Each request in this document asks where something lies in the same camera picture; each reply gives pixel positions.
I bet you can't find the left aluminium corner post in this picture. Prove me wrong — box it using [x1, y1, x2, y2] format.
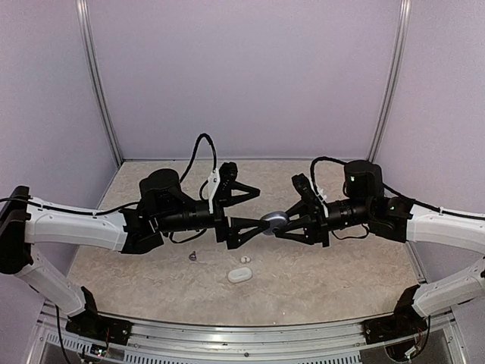
[75, 0, 124, 168]

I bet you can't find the white earbud charging case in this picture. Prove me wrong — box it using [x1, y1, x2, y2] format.
[227, 267, 253, 284]

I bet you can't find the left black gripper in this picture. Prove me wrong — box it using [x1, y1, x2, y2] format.
[157, 180, 271, 249]

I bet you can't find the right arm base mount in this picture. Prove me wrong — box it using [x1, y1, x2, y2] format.
[362, 285, 429, 344]

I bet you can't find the aluminium corner post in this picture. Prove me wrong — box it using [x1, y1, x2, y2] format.
[367, 0, 412, 162]
[75, 0, 124, 168]

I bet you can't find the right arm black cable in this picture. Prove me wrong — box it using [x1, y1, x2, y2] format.
[309, 155, 349, 190]

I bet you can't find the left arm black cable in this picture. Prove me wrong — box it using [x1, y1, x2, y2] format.
[94, 132, 221, 219]

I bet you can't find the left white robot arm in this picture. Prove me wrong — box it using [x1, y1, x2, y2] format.
[1, 162, 269, 337]

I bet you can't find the aluminium front rail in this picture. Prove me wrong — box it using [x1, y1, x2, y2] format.
[26, 301, 471, 364]

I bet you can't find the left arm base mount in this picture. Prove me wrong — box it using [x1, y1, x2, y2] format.
[66, 287, 133, 346]

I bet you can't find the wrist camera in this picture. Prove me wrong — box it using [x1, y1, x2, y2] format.
[292, 174, 327, 207]
[208, 162, 238, 214]

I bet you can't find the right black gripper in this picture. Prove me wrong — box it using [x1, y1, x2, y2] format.
[274, 198, 372, 248]

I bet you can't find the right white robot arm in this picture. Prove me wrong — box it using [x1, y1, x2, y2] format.
[272, 160, 484, 337]

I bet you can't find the right aluminium corner post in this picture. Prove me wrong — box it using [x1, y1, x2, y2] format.
[367, 0, 412, 162]

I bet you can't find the purple earbud charging case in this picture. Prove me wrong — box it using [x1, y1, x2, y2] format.
[261, 211, 289, 236]

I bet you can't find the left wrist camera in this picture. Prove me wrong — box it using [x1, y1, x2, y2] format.
[208, 162, 238, 214]

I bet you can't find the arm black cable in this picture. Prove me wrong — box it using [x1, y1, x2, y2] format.
[94, 132, 221, 219]
[309, 155, 349, 190]

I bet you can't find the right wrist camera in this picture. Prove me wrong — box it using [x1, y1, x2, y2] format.
[292, 174, 327, 207]

